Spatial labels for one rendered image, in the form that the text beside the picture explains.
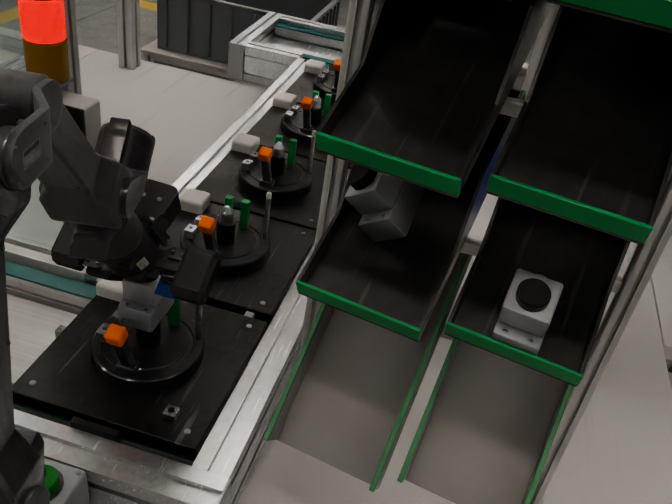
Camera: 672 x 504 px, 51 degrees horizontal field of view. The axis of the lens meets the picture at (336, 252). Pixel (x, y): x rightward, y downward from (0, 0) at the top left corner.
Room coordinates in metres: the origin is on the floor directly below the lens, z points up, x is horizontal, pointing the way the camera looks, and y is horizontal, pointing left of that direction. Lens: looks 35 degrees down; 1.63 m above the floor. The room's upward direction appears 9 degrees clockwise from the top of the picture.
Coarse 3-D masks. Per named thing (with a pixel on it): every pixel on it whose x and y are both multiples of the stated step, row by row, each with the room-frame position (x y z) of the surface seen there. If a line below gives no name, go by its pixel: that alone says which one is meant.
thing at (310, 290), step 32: (512, 96) 0.72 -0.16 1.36; (480, 160) 0.71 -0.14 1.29; (480, 192) 0.62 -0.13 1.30; (352, 224) 0.63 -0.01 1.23; (416, 224) 0.63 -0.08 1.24; (448, 224) 0.63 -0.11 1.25; (320, 256) 0.59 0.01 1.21; (352, 256) 0.59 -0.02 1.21; (384, 256) 0.59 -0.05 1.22; (416, 256) 0.60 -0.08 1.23; (448, 256) 0.60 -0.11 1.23; (320, 288) 0.56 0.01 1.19; (352, 288) 0.56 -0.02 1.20; (384, 288) 0.56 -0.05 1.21; (416, 288) 0.56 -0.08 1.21; (384, 320) 0.51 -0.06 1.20; (416, 320) 0.53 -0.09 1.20
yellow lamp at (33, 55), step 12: (24, 48) 0.78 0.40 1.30; (36, 48) 0.78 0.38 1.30; (48, 48) 0.78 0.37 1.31; (60, 48) 0.79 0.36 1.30; (36, 60) 0.78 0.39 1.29; (48, 60) 0.78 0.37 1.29; (60, 60) 0.79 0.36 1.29; (36, 72) 0.78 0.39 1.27; (48, 72) 0.78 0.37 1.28; (60, 72) 0.79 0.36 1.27
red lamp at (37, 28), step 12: (24, 0) 0.78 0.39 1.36; (60, 0) 0.80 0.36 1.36; (24, 12) 0.78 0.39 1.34; (36, 12) 0.78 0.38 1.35; (48, 12) 0.78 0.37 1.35; (60, 12) 0.80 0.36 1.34; (24, 24) 0.78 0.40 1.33; (36, 24) 0.78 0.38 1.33; (48, 24) 0.78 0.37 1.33; (60, 24) 0.80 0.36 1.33; (24, 36) 0.78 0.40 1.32; (36, 36) 0.78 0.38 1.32; (48, 36) 0.78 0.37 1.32; (60, 36) 0.79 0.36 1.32
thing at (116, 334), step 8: (120, 320) 0.60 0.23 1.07; (128, 320) 0.60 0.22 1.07; (112, 328) 0.58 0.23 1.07; (120, 328) 0.58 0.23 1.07; (128, 328) 0.59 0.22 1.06; (104, 336) 0.57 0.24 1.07; (112, 336) 0.57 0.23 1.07; (120, 336) 0.57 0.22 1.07; (112, 344) 0.57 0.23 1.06; (120, 344) 0.57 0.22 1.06; (128, 344) 0.59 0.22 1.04; (120, 352) 0.58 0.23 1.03; (128, 352) 0.59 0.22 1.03; (120, 360) 0.59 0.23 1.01; (128, 360) 0.59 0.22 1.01
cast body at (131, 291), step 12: (132, 288) 0.64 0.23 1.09; (144, 288) 0.63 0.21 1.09; (132, 300) 0.64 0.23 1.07; (144, 300) 0.63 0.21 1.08; (156, 300) 0.63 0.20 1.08; (168, 300) 0.66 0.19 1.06; (120, 312) 0.62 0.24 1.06; (132, 312) 0.62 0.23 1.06; (144, 312) 0.62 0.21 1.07; (156, 312) 0.63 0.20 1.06; (144, 324) 0.62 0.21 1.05; (156, 324) 0.63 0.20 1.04
